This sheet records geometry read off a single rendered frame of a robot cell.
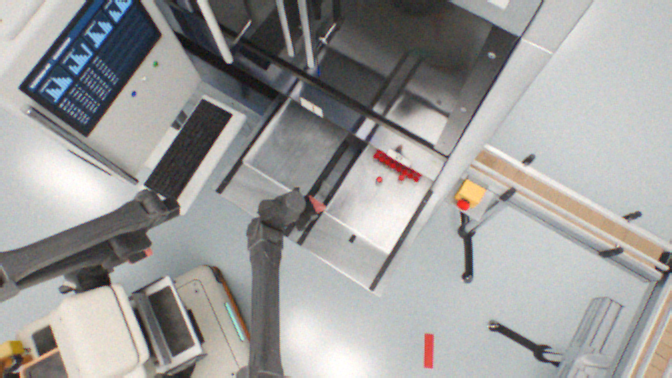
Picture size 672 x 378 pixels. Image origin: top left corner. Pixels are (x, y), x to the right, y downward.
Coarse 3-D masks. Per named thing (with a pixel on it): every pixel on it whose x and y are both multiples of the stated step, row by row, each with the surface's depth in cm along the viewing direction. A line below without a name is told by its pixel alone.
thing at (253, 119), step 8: (200, 88) 226; (208, 88) 218; (192, 96) 250; (200, 96) 240; (216, 96) 222; (224, 96) 214; (232, 104) 218; (240, 104) 210; (240, 112) 222; (248, 112) 214; (248, 120) 227; (256, 120) 218; (248, 128) 240
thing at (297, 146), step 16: (288, 112) 177; (304, 112) 177; (272, 128) 176; (288, 128) 175; (304, 128) 175; (320, 128) 175; (336, 128) 175; (256, 144) 172; (272, 144) 174; (288, 144) 174; (304, 144) 173; (320, 144) 173; (336, 144) 173; (256, 160) 172; (272, 160) 172; (288, 160) 172; (304, 160) 172; (320, 160) 172; (272, 176) 171; (288, 176) 170; (304, 176) 170; (320, 176) 169; (304, 192) 169
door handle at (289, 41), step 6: (276, 0) 101; (282, 0) 101; (282, 6) 102; (282, 12) 104; (282, 18) 106; (288, 18) 108; (282, 24) 109; (288, 24) 109; (300, 24) 119; (282, 30) 111; (288, 30) 111; (300, 30) 119; (288, 36) 113; (294, 36) 119; (288, 42) 115; (294, 42) 118; (288, 48) 118; (294, 48) 120; (288, 54) 121
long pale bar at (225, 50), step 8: (200, 0) 121; (208, 8) 124; (208, 16) 127; (208, 24) 131; (216, 24) 131; (216, 32) 134; (216, 40) 137; (224, 40) 139; (224, 48) 141; (232, 48) 146; (224, 56) 145; (232, 56) 148
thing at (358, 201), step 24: (360, 168) 170; (336, 192) 165; (360, 192) 168; (384, 192) 168; (408, 192) 168; (336, 216) 166; (360, 216) 166; (384, 216) 166; (408, 216) 165; (384, 240) 163
